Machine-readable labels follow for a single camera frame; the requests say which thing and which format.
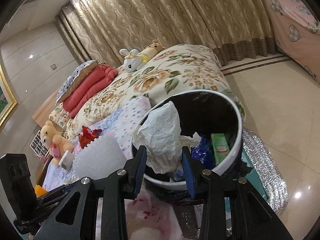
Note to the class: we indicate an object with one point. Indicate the blue patterned pillow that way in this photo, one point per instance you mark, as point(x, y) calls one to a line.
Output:
point(74, 80)

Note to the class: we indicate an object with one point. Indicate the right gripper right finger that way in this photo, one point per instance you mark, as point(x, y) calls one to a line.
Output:
point(232, 209)

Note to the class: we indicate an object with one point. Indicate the cream floral quilt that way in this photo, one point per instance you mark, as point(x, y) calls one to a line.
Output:
point(180, 68)

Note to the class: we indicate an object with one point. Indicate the red snack wrapper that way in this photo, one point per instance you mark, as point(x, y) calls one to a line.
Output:
point(88, 135)

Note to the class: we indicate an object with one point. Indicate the beige patterned curtain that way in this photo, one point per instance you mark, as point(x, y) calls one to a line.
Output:
point(99, 29)

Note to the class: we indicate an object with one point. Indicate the framed landscape painting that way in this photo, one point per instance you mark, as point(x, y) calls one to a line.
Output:
point(8, 100)

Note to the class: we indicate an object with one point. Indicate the silver foil floor mat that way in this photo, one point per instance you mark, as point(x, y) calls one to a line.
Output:
point(264, 174)

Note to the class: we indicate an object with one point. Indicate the brown bear plush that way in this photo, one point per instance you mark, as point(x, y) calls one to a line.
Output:
point(151, 51)

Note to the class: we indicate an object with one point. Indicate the blue snack wrapper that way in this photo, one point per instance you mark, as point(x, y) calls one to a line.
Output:
point(203, 152)

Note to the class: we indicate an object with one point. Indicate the orange teddy bear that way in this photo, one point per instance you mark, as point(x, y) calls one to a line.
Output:
point(55, 142)

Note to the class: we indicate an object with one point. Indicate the white foam block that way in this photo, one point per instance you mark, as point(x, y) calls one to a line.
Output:
point(67, 160)

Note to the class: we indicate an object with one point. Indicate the white paper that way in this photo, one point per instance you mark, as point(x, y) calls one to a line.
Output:
point(161, 135)

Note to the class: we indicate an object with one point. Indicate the wooden headboard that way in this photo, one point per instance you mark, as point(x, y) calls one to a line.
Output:
point(42, 113)

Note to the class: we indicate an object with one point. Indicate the photo frame grid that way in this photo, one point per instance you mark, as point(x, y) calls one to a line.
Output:
point(38, 147)

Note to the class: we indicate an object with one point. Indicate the red folded blanket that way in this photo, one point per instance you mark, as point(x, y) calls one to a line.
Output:
point(98, 79)

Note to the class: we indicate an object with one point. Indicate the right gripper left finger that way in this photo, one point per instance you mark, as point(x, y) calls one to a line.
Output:
point(76, 215)

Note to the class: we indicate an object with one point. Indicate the white rabbit plush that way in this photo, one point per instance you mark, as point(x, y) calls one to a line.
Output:
point(132, 60)

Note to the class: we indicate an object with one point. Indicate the pink heart cloth cover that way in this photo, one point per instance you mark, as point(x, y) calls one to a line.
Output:
point(296, 32)

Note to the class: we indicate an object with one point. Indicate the green carton box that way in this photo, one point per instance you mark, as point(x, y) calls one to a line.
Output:
point(220, 147)

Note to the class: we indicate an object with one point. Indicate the white foam net sleeve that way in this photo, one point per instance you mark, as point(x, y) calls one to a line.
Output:
point(99, 159)

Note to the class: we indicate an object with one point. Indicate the white trash bin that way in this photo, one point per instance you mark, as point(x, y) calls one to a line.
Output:
point(208, 112)

